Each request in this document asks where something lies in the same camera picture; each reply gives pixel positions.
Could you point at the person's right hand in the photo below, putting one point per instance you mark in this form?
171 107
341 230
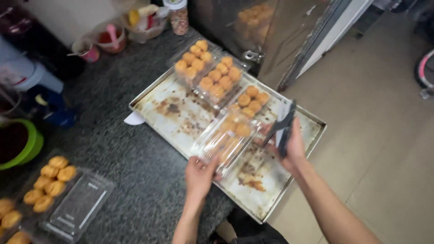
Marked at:
295 154

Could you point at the person's left hand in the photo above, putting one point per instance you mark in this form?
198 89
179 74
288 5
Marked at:
198 178

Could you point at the black and silver tongs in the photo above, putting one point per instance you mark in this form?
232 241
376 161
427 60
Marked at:
284 123

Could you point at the clear clamshell cookie box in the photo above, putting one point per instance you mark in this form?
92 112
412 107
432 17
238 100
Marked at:
225 145
76 206
12 220
193 64
220 83

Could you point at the stained metal baking tray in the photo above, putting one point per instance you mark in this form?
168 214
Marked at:
179 118

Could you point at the batch of orange cookies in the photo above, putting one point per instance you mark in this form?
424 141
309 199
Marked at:
249 100
51 184
220 78
195 59

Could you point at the person's dark clothing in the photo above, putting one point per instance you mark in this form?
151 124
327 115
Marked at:
252 230

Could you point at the white flat scraper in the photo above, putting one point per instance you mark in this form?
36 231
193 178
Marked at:
134 119

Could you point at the closed clear clamshell cookie box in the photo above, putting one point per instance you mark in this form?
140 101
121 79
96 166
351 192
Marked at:
220 83
193 64

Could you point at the steel oven with glass door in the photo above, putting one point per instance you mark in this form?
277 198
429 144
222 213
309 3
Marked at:
271 37

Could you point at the pink and black wheel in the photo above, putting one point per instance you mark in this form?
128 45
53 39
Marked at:
423 71

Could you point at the blue appliance base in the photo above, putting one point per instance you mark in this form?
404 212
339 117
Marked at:
54 108

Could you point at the sprinkle jar with white lid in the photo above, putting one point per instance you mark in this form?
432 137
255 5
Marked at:
179 18

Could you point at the red bowl with pink spoon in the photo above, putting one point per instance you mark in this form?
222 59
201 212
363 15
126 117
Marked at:
112 39

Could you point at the clear tub of baking supplies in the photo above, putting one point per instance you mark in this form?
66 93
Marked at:
145 22

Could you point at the pink cup in plastic wrap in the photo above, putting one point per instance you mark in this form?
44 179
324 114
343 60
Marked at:
88 52

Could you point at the green plastic bowl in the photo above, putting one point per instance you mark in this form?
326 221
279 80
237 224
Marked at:
29 145

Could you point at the white plastic jug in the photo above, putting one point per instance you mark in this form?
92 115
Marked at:
27 73

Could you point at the dark kitchen appliance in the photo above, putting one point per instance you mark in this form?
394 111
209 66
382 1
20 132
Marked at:
37 40

